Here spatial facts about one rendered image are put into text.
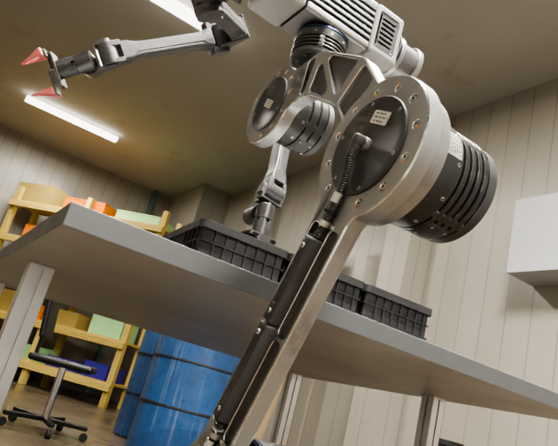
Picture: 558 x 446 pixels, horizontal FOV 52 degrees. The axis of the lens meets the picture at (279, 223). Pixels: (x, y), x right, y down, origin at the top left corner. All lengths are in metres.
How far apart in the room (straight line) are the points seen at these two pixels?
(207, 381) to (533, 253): 2.24
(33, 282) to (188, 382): 2.47
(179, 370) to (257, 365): 2.99
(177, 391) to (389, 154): 3.21
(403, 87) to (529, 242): 3.19
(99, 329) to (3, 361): 5.82
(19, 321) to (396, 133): 1.03
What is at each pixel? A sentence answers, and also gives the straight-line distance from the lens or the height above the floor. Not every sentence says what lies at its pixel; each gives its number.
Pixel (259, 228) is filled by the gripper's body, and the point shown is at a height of 0.98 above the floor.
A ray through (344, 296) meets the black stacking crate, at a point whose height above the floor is 0.86.
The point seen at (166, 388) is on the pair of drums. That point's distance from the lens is 3.93.
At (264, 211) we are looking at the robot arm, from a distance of 1.81.
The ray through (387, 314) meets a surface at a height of 0.86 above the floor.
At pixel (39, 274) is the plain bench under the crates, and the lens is 1.54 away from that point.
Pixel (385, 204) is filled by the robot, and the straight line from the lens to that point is 0.82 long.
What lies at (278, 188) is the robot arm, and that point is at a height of 1.14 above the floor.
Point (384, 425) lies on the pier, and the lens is 4.66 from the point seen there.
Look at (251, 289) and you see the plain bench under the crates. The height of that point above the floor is 0.67.
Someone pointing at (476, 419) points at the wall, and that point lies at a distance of 4.28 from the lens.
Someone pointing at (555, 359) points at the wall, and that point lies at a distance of 4.03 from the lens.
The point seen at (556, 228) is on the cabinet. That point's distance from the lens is 3.96.
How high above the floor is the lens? 0.47
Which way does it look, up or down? 17 degrees up
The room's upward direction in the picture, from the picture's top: 15 degrees clockwise
